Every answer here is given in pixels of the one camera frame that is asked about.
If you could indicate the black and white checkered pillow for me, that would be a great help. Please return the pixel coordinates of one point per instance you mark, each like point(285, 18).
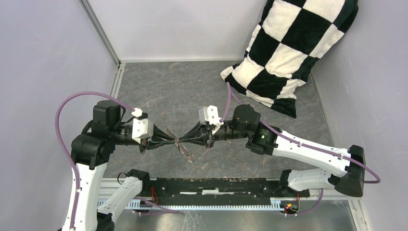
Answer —
point(290, 38)

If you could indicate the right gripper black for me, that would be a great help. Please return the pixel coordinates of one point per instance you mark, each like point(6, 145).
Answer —
point(198, 130)

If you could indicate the aluminium corner post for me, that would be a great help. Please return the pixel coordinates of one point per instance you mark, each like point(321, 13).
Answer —
point(86, 5)

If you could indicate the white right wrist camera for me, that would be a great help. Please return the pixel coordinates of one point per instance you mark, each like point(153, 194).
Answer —
point(209, 115)

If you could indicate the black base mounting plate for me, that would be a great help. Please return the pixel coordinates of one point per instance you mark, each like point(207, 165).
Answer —
point(212, 199)

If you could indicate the metal disc with key rings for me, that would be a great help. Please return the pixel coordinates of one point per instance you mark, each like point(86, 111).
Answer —
point(180, 146)

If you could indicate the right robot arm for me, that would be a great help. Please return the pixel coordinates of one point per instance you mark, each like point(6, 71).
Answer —
point(334, 168)

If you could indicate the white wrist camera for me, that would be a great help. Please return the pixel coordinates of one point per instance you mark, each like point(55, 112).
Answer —
point(209, 115)
point(142, 125)

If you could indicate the white slotted cable duct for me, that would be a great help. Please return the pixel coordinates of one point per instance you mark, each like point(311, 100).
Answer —
point(273, 206)

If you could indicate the aluminium frame rail front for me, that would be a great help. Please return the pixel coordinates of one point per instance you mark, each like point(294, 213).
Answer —
point(255, 187)

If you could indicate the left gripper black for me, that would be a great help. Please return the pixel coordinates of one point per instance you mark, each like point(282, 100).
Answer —
point(164, 139)

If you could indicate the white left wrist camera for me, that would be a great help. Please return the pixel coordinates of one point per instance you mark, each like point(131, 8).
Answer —
point(142, 125)

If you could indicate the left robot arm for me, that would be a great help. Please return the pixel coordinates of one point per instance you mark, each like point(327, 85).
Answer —
point(89, 155)

